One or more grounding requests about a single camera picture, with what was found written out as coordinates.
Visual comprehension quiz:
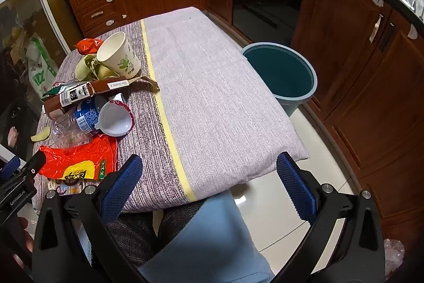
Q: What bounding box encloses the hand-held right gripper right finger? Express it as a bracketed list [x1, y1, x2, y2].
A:
[275, 152, 387, 283]

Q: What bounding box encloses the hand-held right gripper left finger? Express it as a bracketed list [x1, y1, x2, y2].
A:
[31, 154, 146, 283]

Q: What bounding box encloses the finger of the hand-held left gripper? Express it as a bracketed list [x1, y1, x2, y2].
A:
[0, 155, 20, 186]
[20, 150, 46, 177]

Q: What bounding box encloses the small melon rind piece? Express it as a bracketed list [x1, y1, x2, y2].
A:
[31, 127, 52, 142]

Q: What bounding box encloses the red plastic bag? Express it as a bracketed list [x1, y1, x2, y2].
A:
[38, 134, 118, 181]

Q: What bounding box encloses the white plastic cup red rim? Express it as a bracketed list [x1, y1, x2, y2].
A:
[95, 93, 135, 137]

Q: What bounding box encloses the clear plastic bottle blue label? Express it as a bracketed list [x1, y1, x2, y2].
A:
[51, 94, 110, 149]

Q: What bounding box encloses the brown paper scrap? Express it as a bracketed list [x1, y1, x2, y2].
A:
[41, 76, 160, 114]

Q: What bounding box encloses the teal plastic trash bin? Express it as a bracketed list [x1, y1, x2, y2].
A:
[241, 42, 319, 118]

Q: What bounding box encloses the large pale melon rind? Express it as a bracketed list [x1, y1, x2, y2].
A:
[75, 54, 98, 81]

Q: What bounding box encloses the white paper cup green print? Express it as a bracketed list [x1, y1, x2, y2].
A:
[96, 32, 142, 77]

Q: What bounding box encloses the orange peel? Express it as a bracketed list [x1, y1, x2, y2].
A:
[77, 38, 104, 55]

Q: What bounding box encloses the person's left hand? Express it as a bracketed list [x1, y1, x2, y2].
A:
[18, 217, 34, 252]

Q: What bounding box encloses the green and white bag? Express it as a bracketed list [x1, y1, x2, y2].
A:
[26, 34, 58, 98]

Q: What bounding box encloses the person's leg in blue trousers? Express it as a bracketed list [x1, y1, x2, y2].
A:
[137, 188, 275, 283]

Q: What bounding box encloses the crumpled clear plastic bag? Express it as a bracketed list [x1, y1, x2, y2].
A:
[383, 238, 405, 277]

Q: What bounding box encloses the grey striped tablecloth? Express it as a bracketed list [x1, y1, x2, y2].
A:
[32, 7, 310, 214]

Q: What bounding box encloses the glass door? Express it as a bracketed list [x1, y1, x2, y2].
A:
[0, 0, 77, 124]

